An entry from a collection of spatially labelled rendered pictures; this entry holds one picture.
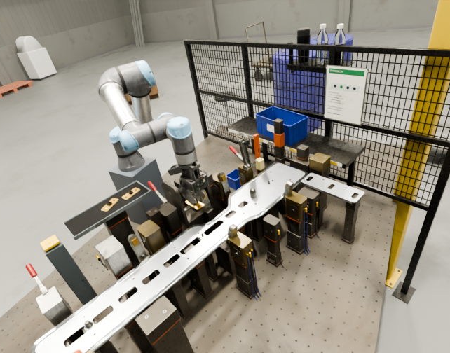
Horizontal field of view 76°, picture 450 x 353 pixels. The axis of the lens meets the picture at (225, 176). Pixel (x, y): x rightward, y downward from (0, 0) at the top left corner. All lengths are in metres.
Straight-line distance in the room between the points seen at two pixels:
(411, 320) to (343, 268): 0.87
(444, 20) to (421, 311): 1.68
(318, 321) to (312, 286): 0.16
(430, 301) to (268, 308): 1.32
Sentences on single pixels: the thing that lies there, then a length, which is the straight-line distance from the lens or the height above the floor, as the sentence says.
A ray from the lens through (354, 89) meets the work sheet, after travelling 1.71.
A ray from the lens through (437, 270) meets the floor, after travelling 2.64.
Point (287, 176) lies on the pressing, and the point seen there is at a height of 1.00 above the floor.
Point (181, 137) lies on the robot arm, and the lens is 0.95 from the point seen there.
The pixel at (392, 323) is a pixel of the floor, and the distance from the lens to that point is 2.29.
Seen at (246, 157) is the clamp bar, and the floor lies 1.11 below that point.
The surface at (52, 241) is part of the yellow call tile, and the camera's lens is 1.37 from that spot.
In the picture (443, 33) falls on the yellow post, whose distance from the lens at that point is 1.58.
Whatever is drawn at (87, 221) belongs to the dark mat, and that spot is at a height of 1.16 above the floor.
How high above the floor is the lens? 1.92
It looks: 34 degrees down
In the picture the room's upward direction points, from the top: 10 degrees counter-clockwise
